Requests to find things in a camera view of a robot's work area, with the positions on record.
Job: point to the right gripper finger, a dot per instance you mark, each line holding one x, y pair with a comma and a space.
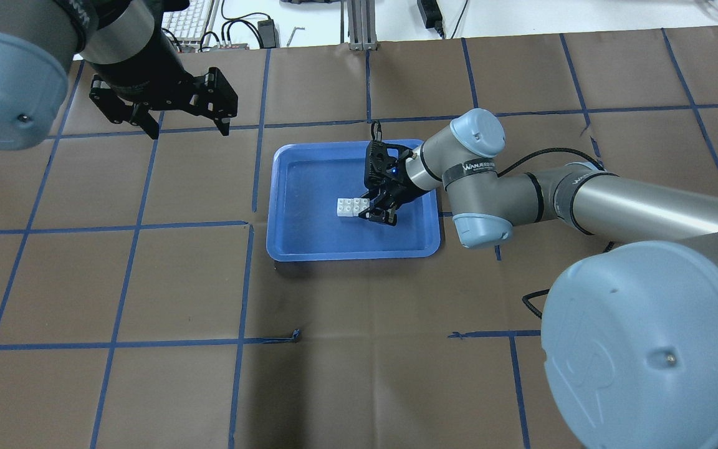
385, 216
377, 194

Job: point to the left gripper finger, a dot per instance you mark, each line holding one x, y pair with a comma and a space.
148, 125
223, 125

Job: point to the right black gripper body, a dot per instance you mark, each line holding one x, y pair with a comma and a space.
399, 189

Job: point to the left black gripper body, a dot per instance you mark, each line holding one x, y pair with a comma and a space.
139, 67

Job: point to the white block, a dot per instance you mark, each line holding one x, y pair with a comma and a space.
344, 207
360, 206

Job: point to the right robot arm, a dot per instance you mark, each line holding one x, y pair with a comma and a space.
629, 334

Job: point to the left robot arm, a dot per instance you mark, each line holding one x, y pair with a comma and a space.
38, 40

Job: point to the blue plastic tray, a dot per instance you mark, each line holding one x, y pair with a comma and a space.
316, 193

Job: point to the white keyboard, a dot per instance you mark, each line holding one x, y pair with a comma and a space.
189, 25

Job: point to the black adapter on desk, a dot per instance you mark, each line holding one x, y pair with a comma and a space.
431, 16

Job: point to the aluminium frame post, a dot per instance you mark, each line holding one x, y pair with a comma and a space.
361, 23

